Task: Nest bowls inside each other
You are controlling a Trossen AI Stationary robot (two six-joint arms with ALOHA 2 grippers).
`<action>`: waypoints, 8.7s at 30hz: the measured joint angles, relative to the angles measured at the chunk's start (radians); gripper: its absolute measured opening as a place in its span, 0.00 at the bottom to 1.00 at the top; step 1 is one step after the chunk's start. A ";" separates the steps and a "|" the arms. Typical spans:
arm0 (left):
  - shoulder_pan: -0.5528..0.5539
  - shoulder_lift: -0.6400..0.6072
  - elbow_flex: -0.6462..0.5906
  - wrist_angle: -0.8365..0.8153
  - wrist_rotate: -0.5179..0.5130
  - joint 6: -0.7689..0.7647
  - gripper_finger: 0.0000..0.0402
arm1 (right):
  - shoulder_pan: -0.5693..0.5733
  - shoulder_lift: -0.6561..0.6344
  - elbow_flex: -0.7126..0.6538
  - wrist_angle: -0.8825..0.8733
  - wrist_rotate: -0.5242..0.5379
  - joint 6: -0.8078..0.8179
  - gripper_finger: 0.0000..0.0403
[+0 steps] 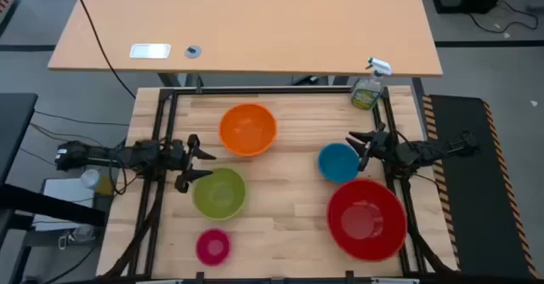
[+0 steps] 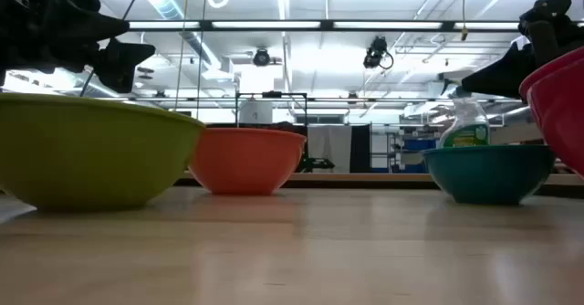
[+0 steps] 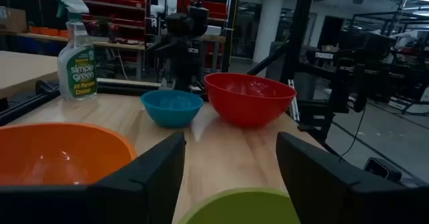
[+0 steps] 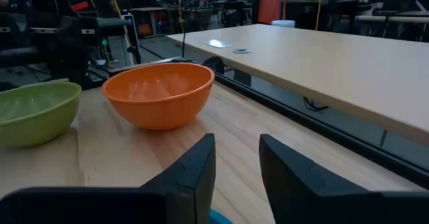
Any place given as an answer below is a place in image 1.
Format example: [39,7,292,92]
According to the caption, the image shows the light wood desk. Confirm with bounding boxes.
[47,0,444,78]

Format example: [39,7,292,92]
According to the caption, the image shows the black mat with hazard stripes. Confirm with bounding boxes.
[422,94,540,279]

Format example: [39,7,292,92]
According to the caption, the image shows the orange plastic bowl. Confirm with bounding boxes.
[218,102,279,157]

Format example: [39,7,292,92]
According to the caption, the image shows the large red plastic bowl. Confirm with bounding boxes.
[326,179,409,263]

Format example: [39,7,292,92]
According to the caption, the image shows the black side table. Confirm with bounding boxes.
[0,92,39,187]

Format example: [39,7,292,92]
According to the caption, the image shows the black floor cable loop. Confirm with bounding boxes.
[467,0,540,34]

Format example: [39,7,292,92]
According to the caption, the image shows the clear plastic item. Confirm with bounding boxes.
[70,224,97,243]

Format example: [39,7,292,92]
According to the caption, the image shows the grey desk leg frame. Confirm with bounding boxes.
[156,71,203,88]

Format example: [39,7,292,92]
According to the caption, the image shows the small pink plastic bowl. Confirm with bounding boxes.
[195,228,232,267]

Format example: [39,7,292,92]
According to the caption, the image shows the black table beam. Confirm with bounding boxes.
[0,183,107,228]

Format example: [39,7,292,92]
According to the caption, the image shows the white flat box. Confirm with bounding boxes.
[32,177,99,233]

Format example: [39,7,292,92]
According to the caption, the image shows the blue plastic bowl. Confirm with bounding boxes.
[317,142,361,185]

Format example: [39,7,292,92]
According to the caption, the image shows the yellow container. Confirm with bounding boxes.
[95,176,116,196]

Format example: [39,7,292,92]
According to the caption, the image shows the black desk foot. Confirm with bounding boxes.
[292,74,329,86]

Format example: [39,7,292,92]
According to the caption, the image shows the black sleeved cable bundle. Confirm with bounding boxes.
[101,185,165,279]
[407,226,458,276]

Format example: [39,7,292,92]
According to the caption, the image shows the spray bottle with white trigger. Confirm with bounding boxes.
[350,56,393,111]

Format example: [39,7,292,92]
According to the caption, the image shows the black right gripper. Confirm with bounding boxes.
[344,122,400,173]

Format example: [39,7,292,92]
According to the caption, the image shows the thin black floor cable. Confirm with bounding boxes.
[33,111,130,127]
[19,147,57,167]

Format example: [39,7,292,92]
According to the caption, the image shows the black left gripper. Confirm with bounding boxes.
[163,133,218,195]

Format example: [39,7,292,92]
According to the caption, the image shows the silver rectangular desk plate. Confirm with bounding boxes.
[128,43,172,60]

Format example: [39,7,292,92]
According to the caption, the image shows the green plastic bowl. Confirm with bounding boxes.
[192,167,247,222]

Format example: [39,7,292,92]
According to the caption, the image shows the black cable across desk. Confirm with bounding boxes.
[69,0,137,100]

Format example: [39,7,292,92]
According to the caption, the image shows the white plastic cup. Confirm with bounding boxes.
[80,168,101,190]

